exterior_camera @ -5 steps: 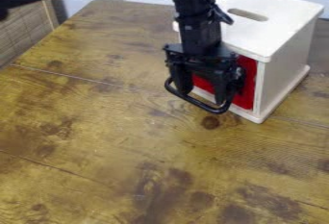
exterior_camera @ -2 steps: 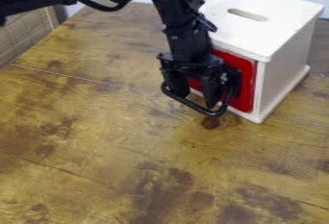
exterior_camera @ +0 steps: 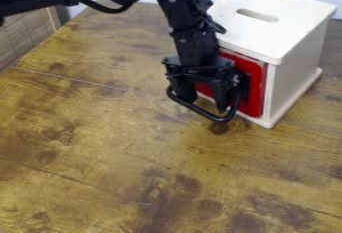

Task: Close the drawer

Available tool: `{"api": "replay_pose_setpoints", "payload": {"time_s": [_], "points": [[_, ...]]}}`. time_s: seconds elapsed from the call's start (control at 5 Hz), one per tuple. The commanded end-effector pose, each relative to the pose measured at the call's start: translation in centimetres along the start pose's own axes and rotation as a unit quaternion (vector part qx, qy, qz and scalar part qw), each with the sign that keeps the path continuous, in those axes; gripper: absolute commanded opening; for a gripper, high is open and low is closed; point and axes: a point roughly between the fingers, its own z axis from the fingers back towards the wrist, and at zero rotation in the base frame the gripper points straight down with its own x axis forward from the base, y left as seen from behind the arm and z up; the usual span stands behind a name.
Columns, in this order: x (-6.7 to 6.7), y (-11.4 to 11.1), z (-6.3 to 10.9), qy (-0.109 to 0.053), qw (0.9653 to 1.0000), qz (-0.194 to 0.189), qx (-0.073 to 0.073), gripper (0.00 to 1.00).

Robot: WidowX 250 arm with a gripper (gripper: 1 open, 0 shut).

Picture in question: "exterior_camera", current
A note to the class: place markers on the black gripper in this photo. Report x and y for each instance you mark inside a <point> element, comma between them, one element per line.
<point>196,64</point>

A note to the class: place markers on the black metal drawer handle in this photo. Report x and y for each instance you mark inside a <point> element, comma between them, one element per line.
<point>239,81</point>

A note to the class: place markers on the red drawer front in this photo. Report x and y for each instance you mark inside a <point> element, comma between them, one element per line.
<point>255,69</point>

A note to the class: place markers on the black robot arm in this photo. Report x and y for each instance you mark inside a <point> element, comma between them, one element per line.
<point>12,7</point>

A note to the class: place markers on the white wooden box cabinet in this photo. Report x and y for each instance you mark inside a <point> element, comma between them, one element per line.
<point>280,33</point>

